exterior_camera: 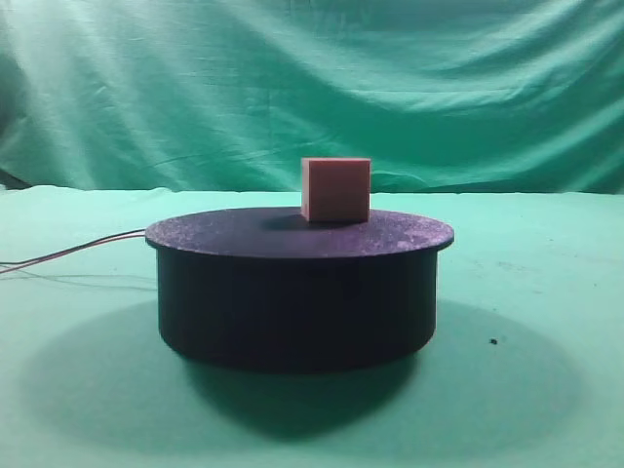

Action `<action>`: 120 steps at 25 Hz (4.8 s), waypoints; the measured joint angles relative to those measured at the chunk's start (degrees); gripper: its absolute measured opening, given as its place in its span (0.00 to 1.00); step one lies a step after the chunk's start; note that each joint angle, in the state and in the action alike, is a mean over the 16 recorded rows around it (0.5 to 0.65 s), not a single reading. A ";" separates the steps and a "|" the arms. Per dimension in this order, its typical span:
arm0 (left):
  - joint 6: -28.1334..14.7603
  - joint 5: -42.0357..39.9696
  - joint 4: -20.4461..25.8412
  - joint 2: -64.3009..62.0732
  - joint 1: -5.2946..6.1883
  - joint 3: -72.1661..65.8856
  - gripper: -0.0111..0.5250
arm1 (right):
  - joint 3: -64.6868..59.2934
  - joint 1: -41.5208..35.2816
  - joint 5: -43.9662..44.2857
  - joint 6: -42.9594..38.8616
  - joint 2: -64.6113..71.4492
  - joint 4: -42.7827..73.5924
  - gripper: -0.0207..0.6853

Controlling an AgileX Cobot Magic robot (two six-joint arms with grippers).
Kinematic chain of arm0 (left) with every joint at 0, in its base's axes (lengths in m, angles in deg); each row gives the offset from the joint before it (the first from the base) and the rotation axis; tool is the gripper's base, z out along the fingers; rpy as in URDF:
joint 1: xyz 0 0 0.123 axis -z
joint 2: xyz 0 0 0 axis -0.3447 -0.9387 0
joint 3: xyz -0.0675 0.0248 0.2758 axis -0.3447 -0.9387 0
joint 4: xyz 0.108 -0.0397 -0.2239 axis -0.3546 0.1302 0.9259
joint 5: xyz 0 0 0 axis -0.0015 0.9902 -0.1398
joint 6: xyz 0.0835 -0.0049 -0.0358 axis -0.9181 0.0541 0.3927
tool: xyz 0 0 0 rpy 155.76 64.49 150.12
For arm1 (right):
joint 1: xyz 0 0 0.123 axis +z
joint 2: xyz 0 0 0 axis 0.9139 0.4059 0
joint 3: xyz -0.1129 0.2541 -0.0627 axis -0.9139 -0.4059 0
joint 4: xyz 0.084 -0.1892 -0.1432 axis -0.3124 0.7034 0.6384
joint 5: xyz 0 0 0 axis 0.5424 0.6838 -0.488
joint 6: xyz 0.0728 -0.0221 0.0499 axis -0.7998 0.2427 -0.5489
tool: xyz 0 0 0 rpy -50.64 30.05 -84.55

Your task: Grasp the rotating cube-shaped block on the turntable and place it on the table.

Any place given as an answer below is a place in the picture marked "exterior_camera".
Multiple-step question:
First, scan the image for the pink foam cube block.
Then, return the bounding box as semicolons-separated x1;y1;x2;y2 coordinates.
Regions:
301;157;371;223

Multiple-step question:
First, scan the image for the black round turntable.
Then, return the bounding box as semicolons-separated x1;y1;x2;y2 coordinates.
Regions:
144;207;454;374

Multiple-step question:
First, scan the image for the green backdrop cloth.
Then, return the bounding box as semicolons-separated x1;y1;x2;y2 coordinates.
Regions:
1;1;623;194

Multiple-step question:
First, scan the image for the green table cloth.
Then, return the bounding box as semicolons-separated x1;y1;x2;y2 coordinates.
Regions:
1;193;623;467

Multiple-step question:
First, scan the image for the black wire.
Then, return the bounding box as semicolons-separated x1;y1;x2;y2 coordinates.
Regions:
0;232;148;275

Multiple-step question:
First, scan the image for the red wire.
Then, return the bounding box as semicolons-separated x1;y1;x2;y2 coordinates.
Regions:
0;228;147;268

